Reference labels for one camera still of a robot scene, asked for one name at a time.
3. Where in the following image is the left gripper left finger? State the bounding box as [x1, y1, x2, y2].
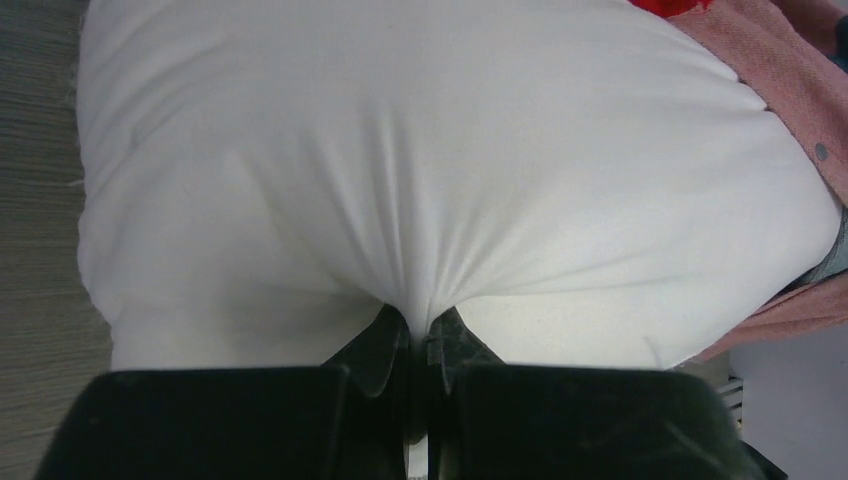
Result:
[36, 306, 410, 479]

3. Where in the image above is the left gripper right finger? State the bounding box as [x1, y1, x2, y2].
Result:
[426, 309, 769, 480]

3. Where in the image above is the white pillow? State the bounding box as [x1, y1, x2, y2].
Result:
[76, 1, 847, 370]

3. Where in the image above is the pink printed pillowcase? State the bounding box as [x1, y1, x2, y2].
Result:
[634, 1, 847, 361]

